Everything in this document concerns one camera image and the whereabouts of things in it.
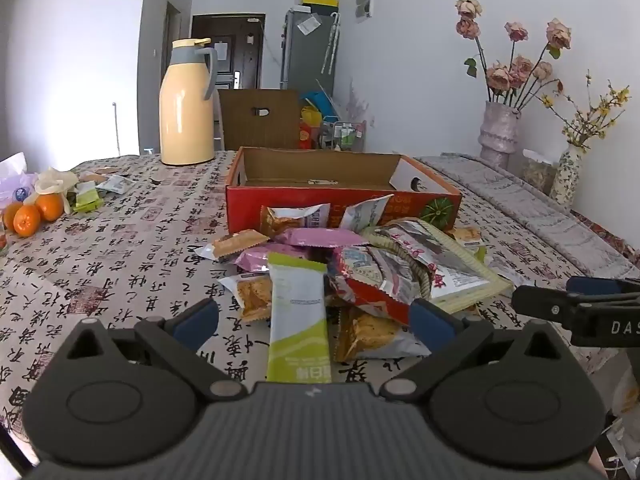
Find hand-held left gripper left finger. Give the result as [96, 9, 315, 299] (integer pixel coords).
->
[62, 298, 246, 401]

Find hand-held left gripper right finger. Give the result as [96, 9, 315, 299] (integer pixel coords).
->
[380, 298, 563, 401]

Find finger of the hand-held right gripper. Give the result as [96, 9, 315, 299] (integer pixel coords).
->
[511, 285, 583, 322]
[566, 276, 640, 297]

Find clear biscuit packet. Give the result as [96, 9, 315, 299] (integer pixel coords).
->
[219, 272, 274, 323]
[195, 229, 271, 262]

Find orange cracker packet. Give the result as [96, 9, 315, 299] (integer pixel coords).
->
[334, 305, 433, 362]

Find pink snack packet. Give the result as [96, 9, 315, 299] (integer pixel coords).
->
[234, 244, 281, 275]
[272, 226, 368, 249]

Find small orange white packet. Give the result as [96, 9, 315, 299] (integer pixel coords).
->
[447, 226, 488, 263]

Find light green snack packet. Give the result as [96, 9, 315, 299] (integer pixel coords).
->
[266, 252, 329, 385]

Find white cracker packet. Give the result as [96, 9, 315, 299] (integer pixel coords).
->
[260, 203, 332, 239]

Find orange cardboard box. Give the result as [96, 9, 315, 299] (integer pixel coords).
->
[225, 146, 463, 235]

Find dark red patterned cloth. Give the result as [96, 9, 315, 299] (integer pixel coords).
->
[570, 207, 640, 266]

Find grey quilted blanket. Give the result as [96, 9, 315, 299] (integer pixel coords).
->
[417, 152, 640, 281]

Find small floral vase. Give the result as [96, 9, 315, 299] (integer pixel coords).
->
[550, 142, 583, 206]

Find glass jar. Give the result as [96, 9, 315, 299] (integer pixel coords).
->
[521, 149, 558, 196]

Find yellow flower branches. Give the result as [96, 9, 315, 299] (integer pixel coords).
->
[557, 72, 631, 153]

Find white flat snack packet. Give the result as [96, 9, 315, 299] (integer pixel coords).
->
[96, 175, 135, 194]

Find pink ribbed vase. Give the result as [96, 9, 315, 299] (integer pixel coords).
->
[479, 101, 521, 171]

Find orange fruit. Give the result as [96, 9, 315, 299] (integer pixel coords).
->
[2, 201, 23, 231]
[12, 204, 42, 238]
[35, 192, 65, 222]

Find cream crumpled bag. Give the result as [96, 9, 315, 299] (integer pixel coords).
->
[34, 167, 79, 195]

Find metal pole stand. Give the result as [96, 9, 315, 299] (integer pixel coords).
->
[111, 101, 160, 157]

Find wooden chair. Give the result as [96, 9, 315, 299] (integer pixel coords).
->
[218, 89, 301, 151]

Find yellow thermos jug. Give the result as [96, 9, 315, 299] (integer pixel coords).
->
[159, 37, 219, 166]

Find purple white plastic bag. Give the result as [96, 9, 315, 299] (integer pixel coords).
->
[0, 152, 38, 208]

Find dried pink rose bouquet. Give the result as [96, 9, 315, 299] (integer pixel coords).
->
[455, 0, 573, 111]

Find blue plastic item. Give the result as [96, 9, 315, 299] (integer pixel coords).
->
[302, 91, 336, 116]

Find dark brown door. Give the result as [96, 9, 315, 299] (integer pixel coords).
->
[191, 14, 266, 91]

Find grey refrigerator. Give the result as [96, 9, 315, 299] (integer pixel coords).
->
[280, 7, 341, 106]

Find folded white umbrella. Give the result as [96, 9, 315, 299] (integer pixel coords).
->
[322, 12, 342, 75]

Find wire storage rack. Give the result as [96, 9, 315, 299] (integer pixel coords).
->
[320, 120, 366, 152]

